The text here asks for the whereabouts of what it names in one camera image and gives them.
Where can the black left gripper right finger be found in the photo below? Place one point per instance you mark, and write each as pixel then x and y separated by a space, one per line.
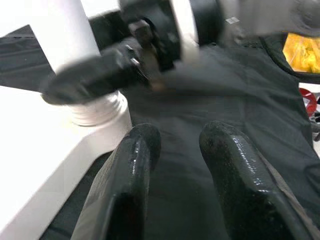
pixel 245 185

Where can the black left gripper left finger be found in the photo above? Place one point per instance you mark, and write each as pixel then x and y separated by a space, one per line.
pixel 125 180

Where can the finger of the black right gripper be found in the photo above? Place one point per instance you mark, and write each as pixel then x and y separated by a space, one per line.
pixel 87 77

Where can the white plastic table leg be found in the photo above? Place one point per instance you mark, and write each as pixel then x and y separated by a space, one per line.
pixel 70 37

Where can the white plastic table top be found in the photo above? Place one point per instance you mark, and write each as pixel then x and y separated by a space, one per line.
pixel 30 140

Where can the black cloth table cover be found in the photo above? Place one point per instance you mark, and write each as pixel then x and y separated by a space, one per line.
pixel 225 87

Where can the red and white object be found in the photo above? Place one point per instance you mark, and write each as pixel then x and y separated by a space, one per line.
pixel 308 100

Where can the yellow crinkled plastic bag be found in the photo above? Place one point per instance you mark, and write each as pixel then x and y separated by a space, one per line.
pixel 300 55

